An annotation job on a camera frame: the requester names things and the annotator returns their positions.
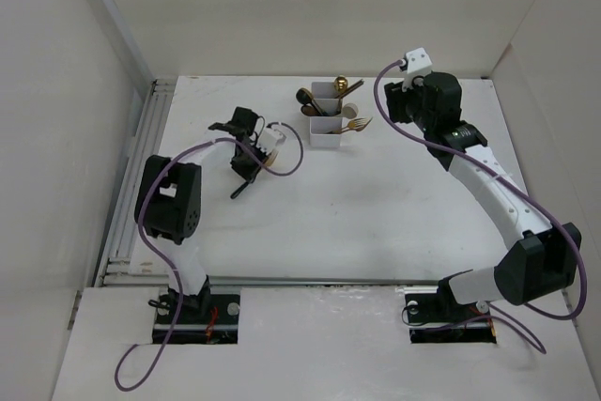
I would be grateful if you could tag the gold spoon green handle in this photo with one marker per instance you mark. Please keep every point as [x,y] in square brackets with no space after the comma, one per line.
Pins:
[340,85]
[317,107]

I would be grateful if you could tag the beige plastic spoon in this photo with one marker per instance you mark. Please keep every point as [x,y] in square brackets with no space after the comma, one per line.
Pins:
[349,110]

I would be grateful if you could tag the brown spoon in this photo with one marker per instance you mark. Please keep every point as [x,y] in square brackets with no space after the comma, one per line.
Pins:
[309,110]

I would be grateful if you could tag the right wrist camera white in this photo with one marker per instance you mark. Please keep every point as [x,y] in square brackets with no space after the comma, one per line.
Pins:
[418,64]

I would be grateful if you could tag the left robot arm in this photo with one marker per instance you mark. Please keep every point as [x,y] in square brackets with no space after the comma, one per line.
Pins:
[169,201]

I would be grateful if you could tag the aluminium rail front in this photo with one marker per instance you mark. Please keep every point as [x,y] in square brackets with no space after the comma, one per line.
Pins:
[222,281]

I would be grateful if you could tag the black spoon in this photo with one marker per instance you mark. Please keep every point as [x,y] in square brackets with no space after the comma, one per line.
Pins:
[304,96]

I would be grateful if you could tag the white three-compartment utensil holder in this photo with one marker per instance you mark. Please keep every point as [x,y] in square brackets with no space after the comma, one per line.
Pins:
[322,128]

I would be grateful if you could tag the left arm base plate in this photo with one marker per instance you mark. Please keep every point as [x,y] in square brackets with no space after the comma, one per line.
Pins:
[219,325]

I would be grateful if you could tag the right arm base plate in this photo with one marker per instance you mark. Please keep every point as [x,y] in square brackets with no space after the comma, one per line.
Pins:
[431,320]

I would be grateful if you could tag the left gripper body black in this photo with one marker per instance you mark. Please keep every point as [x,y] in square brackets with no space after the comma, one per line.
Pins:
[246,165]

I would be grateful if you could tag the aluminium frame left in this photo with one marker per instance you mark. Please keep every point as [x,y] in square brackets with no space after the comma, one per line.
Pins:
[113,267]

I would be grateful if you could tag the rose gold fork green handle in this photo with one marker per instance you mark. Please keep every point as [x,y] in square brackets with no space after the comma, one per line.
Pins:
[339,131]

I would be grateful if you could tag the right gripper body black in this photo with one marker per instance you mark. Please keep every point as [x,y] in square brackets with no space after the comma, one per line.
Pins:
[409,104]

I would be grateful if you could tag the brown grey chopstick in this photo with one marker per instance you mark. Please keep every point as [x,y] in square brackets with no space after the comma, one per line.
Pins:
[353,88]

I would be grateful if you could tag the brown wooden chopstick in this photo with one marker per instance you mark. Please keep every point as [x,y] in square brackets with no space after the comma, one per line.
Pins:
[358,124]

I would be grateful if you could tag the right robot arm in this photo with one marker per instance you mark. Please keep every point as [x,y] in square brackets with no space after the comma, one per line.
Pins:
[541,254]

